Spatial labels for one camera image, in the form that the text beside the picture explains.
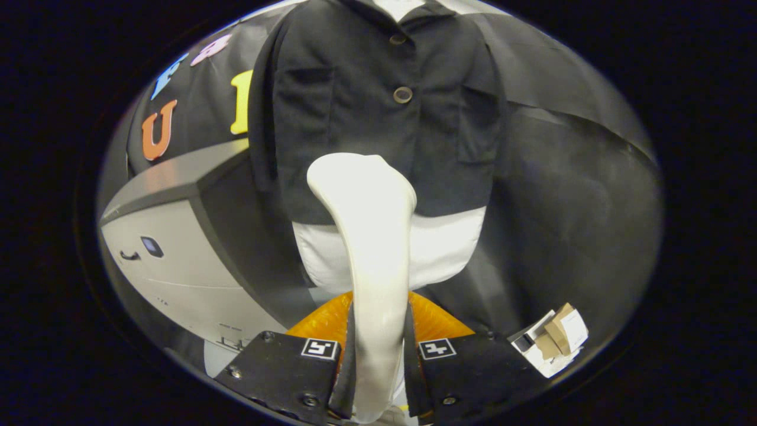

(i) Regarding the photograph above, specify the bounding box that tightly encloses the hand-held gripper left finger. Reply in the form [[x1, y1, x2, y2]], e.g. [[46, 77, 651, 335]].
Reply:
[[214, 291, 357, 426]]

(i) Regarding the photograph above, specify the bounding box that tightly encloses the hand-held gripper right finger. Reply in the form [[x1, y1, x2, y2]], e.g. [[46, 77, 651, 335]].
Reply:
[[404, 291, 548, 425]]

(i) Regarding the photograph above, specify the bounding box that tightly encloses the white garment steamer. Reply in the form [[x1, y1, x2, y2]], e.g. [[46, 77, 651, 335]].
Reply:
[[306, 153, 418, 424]]

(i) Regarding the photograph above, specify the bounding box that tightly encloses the black suit jacket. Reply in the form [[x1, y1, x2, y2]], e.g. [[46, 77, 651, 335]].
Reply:
[[248, 0, 507, 227]]

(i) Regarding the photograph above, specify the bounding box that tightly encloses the white mannequin torso on stand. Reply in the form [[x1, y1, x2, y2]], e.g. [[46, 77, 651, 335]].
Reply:
[[292, 0, 487, 298]]

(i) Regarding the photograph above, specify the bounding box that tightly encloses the small cardboard box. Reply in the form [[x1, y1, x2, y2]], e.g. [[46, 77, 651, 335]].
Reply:
[[510, 302, 590, 379]]

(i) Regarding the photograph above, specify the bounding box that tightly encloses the grey cabinet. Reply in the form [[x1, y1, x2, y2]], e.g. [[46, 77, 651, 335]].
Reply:
[[98, 139, 315, 363]]

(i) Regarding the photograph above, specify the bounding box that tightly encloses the black backdrop cloth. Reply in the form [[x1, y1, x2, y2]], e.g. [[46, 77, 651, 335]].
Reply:
[[98, 6, 663, 379]]

